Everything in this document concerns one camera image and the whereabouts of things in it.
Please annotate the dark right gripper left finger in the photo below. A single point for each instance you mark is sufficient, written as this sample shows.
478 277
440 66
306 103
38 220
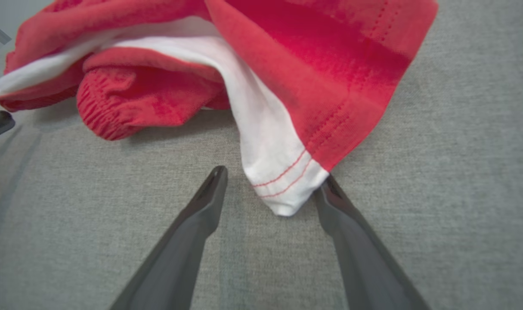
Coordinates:
179 258

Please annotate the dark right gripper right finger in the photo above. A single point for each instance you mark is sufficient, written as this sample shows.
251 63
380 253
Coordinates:
364 267

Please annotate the red shorts with white stripe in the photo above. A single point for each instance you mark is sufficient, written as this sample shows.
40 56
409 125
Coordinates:
330 64

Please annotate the grey fabric sofa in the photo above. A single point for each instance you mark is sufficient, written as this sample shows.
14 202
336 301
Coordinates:
459 172

